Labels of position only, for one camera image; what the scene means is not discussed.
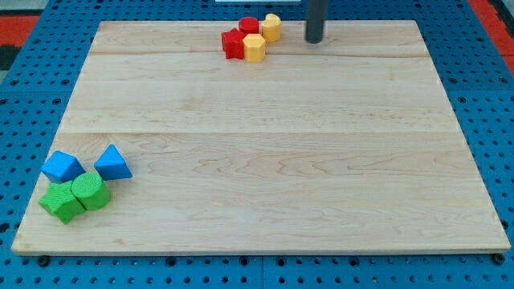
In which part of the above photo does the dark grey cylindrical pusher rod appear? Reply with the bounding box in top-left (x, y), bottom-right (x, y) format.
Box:
top-left (304, 0), bottom-right (325, 44)

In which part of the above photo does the yellow heart block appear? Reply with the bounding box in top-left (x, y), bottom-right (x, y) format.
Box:
top-left (262, 14), bottom-right (282, 43)

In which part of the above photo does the red cylinder block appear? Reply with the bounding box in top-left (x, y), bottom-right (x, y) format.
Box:
top-left (238, 17), bottom-right (260, 34)

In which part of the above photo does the yellow hexagon block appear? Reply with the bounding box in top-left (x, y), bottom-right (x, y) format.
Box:
top-left (243, 34), bottom-right (266, 63)

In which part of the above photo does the red star block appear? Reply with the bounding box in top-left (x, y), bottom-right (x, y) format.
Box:
top-left (221, 28), bottom-right (247, 59)

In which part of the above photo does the light wooden board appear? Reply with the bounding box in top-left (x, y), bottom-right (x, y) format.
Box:
top-left (12, 20), bottom-right (511, 256)

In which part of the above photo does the blue triangle block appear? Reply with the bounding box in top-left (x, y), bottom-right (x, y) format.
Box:
top-left (94, 144), bottom-right (133, 181)

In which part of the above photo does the green cylinder block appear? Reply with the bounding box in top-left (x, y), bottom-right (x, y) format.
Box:
top-left (71, 172), bottom-right (111, 211)

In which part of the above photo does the blue cube block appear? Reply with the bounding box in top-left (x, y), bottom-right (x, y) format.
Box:
top-left (41, 150), bottom-right (85, 183)

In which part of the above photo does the green star block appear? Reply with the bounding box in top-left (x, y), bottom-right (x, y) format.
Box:
top-left (39, 181), bottom-right (86, 224)

